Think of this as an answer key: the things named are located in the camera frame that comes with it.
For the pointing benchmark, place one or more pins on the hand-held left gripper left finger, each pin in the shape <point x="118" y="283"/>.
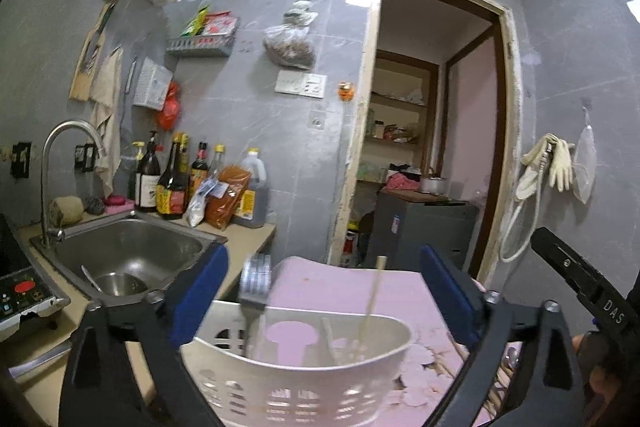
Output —
<point x="200" y="292"/>

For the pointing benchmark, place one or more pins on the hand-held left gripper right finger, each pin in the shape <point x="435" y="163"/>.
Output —
<point x="447" y="292"/>

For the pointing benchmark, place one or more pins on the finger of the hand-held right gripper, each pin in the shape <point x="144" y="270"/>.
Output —
<point x="575" y="272"/>

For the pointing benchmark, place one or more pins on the metal fork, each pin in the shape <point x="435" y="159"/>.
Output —
<point x="255" y="279"/>

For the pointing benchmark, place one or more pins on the pile of chopsticks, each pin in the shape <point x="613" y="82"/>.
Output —
<point x="500" y="389"/>

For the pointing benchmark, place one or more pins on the white plastic utensil basket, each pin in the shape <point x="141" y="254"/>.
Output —
<point x="300" y="382"/>

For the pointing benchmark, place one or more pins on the person's right hand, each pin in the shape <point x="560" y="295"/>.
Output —
<point x="605" y="372"/>

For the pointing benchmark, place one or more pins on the stainless steel sink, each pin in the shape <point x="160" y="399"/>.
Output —
<point x="150" y="247"/>

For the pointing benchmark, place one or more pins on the grey cabinet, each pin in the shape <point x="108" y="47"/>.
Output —
<point x="425" y="227"/>

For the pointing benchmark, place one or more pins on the steel strainer bowl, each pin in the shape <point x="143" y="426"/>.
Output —
<point x="120" y="284"/>

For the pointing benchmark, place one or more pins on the white seasoning bag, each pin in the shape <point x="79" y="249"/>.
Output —
<point x="197" y="207"/>

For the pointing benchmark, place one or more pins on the orange spice packet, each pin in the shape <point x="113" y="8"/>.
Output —
<point x="225" y="202"/>

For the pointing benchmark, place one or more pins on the soy sauce bottle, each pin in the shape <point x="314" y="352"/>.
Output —
<point x="171" y="197"/>

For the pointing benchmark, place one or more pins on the white mesh bag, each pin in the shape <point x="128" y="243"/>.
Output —
<point x="584" y="167"/>

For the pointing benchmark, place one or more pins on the large oil jug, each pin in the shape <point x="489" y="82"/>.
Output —
<point x="255" y="202"/>

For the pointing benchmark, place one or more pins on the cream rubber gloves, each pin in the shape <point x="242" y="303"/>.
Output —
<point x="560" y="167"/>

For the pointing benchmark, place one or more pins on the metal pot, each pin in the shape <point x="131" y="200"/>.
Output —
<point x="432" y="184"/>

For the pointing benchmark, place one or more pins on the pink soap dish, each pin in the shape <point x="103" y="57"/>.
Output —
<point x="119" y="205"/>

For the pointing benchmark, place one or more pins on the pink cloth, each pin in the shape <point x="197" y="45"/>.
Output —
<point x="400" y="183"/>

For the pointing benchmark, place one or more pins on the pink floral tablecloth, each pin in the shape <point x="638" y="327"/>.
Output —
<point x="320" y="282"/>

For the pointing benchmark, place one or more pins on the dark pump bottle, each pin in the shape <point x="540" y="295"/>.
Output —
<point x="148" y="182"/>

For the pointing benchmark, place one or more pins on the dark bottle red label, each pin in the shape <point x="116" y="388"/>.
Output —
<point x="199" y="167"/>

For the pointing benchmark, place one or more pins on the clear bottle yellow cap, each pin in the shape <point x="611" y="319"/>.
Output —
<point x="216" y="162"/>

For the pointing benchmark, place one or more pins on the yellow cap soap bottle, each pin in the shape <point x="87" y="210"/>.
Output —
<point x="134" y="177"/>

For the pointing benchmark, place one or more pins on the steel wool scrubber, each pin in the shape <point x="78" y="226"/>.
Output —
<point x="95" y="205"/>

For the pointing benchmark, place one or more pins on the tan loofah sponge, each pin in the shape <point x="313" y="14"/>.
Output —
<point x="67" y="210"/>

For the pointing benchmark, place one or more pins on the induction cooker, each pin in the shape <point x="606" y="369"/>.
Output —
<point x="25" y="292"/>

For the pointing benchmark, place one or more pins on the red plastic bag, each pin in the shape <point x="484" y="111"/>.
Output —
<point x="170" y="109"/>

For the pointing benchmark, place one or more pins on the wooden shelf unit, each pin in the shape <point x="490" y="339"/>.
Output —
<point x="430" y="107"/>

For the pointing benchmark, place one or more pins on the steel faucet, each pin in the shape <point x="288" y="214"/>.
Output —
<point x="46" y="187"/>

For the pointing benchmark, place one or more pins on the hanging metal utensil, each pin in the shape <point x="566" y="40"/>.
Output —
<point x="131" y="74"/>

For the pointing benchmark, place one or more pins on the beige dish towel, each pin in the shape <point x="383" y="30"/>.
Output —
<point x="107" y="77"/>

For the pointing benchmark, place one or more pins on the wooden cutting board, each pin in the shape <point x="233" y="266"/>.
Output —
<point x="82" y="77"/>

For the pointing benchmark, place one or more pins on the clear bag of dried goods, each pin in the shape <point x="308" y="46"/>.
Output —
<point x="290" y="47"/>

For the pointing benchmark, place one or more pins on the red seasoning packets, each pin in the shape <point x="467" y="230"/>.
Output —
<point x="220" y="25"/>

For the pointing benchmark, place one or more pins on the green seasoning packet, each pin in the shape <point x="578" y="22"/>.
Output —
<point x="196" y="23"/>

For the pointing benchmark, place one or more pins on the wooden door frame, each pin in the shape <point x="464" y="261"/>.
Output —
<point x="507" y="132"/>

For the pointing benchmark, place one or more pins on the black wall socket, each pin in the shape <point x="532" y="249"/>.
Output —
<point x="21" y="159"/>
<point x="86" y="157"/>

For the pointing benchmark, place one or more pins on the small white wall basket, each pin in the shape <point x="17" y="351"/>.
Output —
<point x="150" y="84"/>

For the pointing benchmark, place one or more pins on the orange wall hook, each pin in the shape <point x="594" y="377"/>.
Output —
<point x="346" y="92"/>

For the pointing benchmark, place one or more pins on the white wall switch panel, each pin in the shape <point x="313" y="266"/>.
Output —
<point x="300" y="84"/>

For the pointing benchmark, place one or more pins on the grey wall shelf rack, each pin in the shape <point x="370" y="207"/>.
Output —
<point x="200" y="47"/>

